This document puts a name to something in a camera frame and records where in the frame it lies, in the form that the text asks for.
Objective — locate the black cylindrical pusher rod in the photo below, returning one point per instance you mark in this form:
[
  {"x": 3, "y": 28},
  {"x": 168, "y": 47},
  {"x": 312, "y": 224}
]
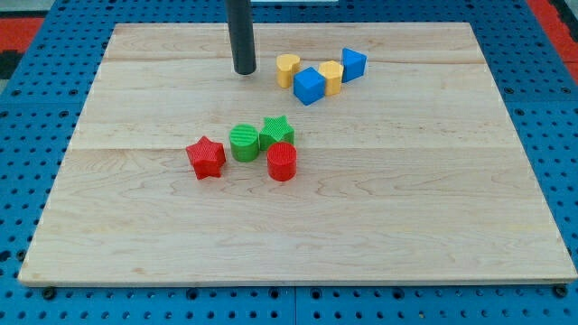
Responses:
[{"x": 241, "y": 36}]

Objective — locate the yellow heart block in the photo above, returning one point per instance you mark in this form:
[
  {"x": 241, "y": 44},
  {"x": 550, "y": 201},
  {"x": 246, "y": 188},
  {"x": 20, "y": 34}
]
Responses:
[{"x": 287, "y": 65}]

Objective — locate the blue cube block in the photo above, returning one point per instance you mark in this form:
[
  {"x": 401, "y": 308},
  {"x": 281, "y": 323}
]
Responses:
[{"x": 309, "y": 85}]

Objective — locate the yellow hexagon block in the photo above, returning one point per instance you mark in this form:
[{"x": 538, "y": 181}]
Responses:
[{"x": 332, "y": 71}]

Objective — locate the green star block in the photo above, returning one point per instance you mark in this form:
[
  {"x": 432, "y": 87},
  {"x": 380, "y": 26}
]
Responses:
[{"x": 275, "y": 130}]

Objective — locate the green cylinder block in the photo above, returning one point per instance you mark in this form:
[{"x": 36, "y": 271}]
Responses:
[{"x": 243, "y": 139}]

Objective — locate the blue triangle block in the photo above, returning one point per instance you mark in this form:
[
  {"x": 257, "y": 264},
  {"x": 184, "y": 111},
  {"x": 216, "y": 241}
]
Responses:
[{"x": 354, "y": 64}]

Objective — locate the red star block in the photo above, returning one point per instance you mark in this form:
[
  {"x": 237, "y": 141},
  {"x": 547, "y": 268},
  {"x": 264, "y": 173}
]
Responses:
[{"x": 206, "y": 158}]

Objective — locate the red cylinder block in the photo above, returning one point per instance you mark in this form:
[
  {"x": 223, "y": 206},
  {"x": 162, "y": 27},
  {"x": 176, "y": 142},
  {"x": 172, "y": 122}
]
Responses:
[{"x": 281, "y": 161}]

